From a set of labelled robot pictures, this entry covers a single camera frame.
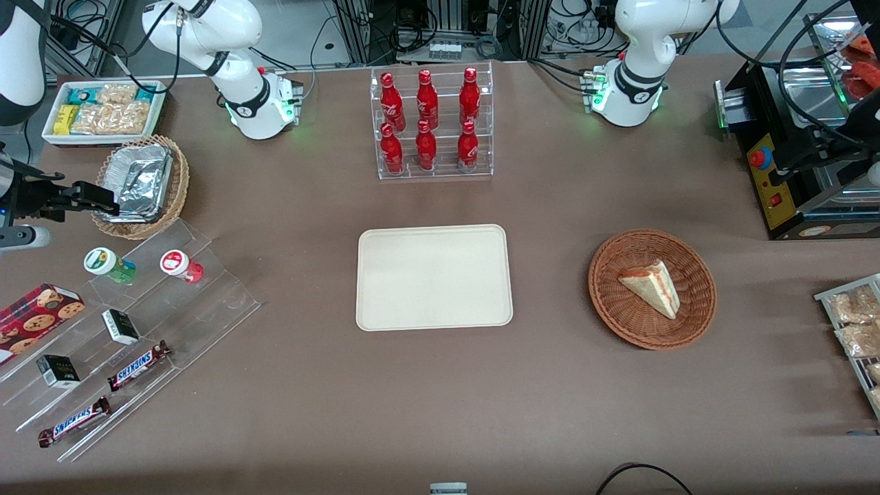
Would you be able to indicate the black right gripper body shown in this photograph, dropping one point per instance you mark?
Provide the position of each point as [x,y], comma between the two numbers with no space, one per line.
[38,199]

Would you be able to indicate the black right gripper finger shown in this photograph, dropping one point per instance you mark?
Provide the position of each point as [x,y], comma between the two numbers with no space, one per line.
[93,194]
[72,209]

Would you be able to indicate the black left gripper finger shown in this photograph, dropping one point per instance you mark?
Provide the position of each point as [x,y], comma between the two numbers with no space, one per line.
[794,173]

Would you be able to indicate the green gum bottle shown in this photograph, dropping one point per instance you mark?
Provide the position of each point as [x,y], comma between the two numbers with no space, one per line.
[108,265]

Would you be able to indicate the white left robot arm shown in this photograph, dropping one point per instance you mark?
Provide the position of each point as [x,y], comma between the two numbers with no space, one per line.
[643,41]

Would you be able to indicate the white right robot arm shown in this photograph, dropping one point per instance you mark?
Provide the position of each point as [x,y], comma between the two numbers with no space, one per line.
[234,20]

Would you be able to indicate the aluminium foil tray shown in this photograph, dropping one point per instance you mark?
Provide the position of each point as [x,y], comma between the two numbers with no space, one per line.
[137,182]

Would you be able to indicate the red gum bottle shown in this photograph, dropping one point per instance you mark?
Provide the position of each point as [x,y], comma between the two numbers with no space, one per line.
[180,265]

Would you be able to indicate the beige plastic tray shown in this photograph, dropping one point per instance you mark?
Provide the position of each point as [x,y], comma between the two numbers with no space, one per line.
[433,276]

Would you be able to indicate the black sealing machine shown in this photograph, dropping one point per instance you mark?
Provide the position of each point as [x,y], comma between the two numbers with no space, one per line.
[770,192]

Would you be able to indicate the white snack bin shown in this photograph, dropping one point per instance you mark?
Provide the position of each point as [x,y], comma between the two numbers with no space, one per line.
[51,137]

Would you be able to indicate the large peanut snack bag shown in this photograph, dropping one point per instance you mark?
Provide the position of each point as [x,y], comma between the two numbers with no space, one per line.
[113,118]

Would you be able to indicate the yellow snack pack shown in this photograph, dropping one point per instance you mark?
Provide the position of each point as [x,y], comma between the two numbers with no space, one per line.
[65,119]

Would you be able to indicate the light wicker basket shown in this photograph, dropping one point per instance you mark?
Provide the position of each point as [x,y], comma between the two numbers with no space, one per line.
[180,185]

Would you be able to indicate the teal snack pack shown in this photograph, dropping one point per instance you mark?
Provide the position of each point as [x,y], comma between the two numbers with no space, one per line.
[82,95]

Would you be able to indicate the small peanut snack bag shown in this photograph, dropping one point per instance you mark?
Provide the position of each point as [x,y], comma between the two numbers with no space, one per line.
[117,93]

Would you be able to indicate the red cookie box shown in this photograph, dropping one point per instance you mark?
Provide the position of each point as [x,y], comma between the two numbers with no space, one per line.
[34,320]

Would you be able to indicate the small black box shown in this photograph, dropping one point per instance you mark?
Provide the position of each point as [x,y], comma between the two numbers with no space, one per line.
[121,327]
[58,371]

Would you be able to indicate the clear nut snack bag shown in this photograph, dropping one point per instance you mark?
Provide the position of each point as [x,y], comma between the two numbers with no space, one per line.
[859,340]
[852,306]

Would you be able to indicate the clear acrylic stepped display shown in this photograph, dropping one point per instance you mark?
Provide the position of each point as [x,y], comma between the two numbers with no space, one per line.
[206,302]

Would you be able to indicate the snickers bar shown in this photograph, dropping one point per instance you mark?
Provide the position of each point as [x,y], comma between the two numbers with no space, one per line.
[137,366]
[74,421]

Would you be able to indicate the triangular wrapped sandwich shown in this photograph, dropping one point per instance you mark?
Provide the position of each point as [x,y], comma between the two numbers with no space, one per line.
[653,289]

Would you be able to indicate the brown round wicker basket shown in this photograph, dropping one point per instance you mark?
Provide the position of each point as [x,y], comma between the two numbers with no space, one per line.
[619,323]

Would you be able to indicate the red cola bottle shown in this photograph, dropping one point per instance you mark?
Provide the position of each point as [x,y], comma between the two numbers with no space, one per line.
[468,148]
[469,96]
[392,151]
[391,100]
[427,100]
[426,148]

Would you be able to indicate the clear acrylic bottle rack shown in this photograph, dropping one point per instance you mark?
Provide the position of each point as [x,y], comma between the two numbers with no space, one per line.
[443,172]

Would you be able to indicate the white power strip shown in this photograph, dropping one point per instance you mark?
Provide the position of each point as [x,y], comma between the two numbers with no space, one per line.
[445,49]

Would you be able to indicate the small grey device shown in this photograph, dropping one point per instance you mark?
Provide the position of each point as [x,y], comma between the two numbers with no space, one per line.
[448,489]

